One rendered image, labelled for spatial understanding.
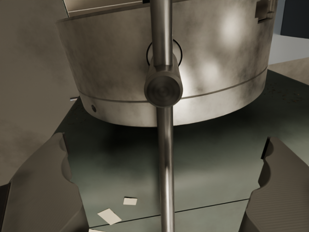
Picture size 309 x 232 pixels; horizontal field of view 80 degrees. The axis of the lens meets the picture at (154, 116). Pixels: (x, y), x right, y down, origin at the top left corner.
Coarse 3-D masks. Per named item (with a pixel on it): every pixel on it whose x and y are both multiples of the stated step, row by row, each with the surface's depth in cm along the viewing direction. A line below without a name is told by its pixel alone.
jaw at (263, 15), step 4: (260, 0) 19; (264, 0) 20; (268, 0) 20; (256, 4) 19; (260, 4) 19; (264, 4) 20; (268, 4) 21; (256, 8) 19; (260, 8) 20; (264, 8) 20; (268, 8) 21; (256, 12) 19; (260, 12) 20; (264, 12) 21; (256, 16) 20; (260, 16) 20; (264, 16) 21
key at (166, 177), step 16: (160, 0) 9; (160, 16) 10; (160, 32) 10; (160, 48) 10; (160, 64) 11; (160, 112) 13; (160, 128) 13; (160, 144) 14; (160, 160) 14; (160, 176) 15; (160, 192) 15; (160, 208) 16
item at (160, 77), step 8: (152, 64) 12; (176, 64) 12; (152, 72) 10; (160, 72) 10; (168, 72) 10; (176, 72) 10; (152, 80) 10; (160, 80) 10; (168, 80) 10; (176, 80) 10; (144, 88) 10; (152, 88) 10; (160, 88) 10; (168, 88) 10; (176, 88) 10; (152, 96) 10; (160, 96) 10; (168, 96) 10; (176, 96) 10; (152, 104) 11; (160, 104) 11; (168, 104) 11
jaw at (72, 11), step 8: (64, 0) 25; (72, 0) 25; (80, 0) 25; (88, 0) 25; (96, 0) 25; (104, 0) 26; (112, 0) 26; (120, 0) 26; (128, 0) 26; (136, 0) 26; (72, 8) 25; (80, 8) 25; (88, 8) 26; (96, 8) 26; (104, 8) 26; (112, 8) 26; (72, 16) 26
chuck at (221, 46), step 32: (192, 0) 16; (224, 0) 16; (256, 0) 18; (64, 32) 21; (96, 32) 18; (128, 32) 17; (192, 32) 17; (224, 32) 17; (256, 32) 19; (96, 64) 20; (128, 64) 18; (192, 64) 18; (224, 64) 19; (256, 64) 21; (96, 96) 23; (128, 96) 20
